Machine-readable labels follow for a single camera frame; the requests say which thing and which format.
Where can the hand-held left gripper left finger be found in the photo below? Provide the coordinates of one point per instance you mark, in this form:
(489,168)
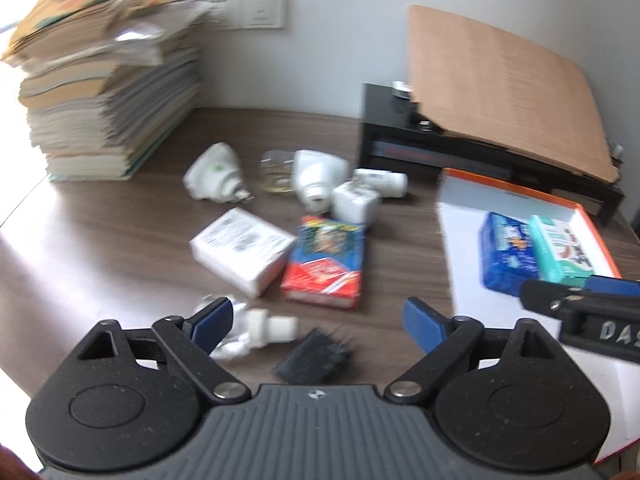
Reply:
(212,322)

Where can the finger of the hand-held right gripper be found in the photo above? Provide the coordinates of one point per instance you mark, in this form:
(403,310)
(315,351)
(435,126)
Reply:
(540,295)
(612,286)

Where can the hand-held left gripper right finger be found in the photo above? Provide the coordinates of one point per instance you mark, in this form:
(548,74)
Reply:
(425,327)

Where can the green and white cartoon box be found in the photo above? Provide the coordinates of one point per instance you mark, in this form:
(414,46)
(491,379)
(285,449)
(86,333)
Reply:
(552,245)

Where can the blue cartoon packet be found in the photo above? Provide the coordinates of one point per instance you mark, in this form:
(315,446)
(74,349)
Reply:
(505,255)

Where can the white night light clear bulb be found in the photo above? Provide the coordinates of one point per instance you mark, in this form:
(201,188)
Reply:
(272,330)

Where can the orange and white cardboard box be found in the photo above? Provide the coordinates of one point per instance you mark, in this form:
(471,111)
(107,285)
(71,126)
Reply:
(465,260)

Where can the white printed carton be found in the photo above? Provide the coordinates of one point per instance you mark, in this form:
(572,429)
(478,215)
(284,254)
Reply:
(235,245)

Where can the black power adapter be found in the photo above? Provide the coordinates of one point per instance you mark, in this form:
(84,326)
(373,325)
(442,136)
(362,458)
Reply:
(310,360)

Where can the red and blue card box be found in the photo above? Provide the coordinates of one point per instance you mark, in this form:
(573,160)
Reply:
(325,265)

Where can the white cube power adapter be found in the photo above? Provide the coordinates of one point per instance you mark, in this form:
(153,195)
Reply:
(352,202)

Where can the white plug with green mark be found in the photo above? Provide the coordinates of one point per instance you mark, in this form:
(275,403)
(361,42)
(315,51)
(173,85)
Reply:
(212,172)

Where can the white pill bottle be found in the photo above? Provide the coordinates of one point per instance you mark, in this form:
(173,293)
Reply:
(385,182)

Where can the clear glass bulb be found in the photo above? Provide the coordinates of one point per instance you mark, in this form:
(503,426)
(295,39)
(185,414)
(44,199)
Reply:
(274,175)

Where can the white cone plug-in device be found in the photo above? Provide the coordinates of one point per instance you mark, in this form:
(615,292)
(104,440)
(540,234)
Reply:
(315,170)

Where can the black monitor stand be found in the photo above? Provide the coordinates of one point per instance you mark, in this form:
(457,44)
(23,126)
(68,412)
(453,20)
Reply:
(385,125)

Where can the wooden board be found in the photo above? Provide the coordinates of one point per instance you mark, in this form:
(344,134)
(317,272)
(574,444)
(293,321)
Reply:
(500,85)

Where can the stack of papers and books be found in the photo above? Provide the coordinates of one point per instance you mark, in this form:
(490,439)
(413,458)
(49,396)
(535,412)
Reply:
(105,110)

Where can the clear plastic bag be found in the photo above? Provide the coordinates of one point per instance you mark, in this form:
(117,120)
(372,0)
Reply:
(137,45)

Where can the white wall socket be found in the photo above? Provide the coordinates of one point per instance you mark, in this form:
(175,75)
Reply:
(222,10)
(262,10)

